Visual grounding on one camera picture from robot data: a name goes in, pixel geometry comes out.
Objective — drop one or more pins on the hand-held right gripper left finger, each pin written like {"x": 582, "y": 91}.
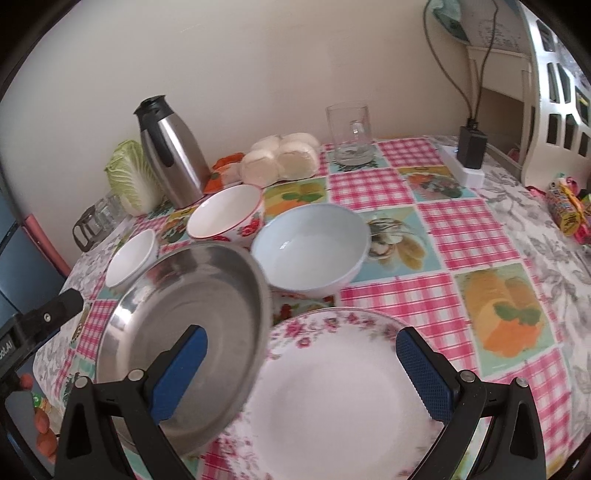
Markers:
{"x": 180, "y": 369}

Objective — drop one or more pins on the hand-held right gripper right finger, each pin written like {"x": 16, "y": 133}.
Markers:
{"x": 425, "y": 374}

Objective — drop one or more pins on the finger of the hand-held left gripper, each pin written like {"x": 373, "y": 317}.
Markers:
{"x": 57, "y": 308}

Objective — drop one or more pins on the pink floral white plate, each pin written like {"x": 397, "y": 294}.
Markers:
{"x": 341, "y": 392}

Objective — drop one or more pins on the small white bowl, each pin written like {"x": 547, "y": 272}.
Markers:
{"x": 131, "y": 261}

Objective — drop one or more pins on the red rimmed floral bowl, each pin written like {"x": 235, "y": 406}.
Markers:
{"x": 221, "y": 212}

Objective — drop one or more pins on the person's left hand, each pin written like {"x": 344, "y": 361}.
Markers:
{"x": 45, "y": 422}

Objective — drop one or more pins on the blue cabinet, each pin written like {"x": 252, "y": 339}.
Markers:
{"x": 23, "y": 258}

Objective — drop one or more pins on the pink board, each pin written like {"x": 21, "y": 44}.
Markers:
{"x": 46, "y": 240}

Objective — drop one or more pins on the clear glass jar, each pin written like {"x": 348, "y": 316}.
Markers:
{"x": 114, "y": 205}

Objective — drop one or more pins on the napa cabbage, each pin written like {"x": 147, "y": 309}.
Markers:
{"x": 131, "y": 180}

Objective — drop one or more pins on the light blue bowl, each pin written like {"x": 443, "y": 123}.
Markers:
{"x": 314, "y": 249}

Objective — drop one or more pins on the stainless steel thermos jug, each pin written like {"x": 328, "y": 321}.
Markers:
{"x": 178, "y": 161}

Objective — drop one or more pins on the white power strip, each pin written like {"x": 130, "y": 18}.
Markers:
{"x": 470, "y": 177}

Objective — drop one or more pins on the orange food packet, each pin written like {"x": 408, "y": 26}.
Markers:
{"x": 221, "y": 171}

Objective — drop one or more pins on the colourful snack packet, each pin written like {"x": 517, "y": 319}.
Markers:
{"x": 565, "y": 207}

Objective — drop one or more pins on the black charger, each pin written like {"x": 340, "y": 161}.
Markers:
{"x": 472, "y": 147}

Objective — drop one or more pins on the clear glass mug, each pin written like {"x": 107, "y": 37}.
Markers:
{"x": 341, "y": 134}

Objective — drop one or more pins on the white lattice chair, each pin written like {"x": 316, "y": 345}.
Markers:
{"x": 538, "y": 92}

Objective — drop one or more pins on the white paper sheet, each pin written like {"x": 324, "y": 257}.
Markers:
{"x": 498, "y": 27}

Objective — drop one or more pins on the green cloth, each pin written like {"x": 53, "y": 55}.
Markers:
{"x": 450, "y": 11}

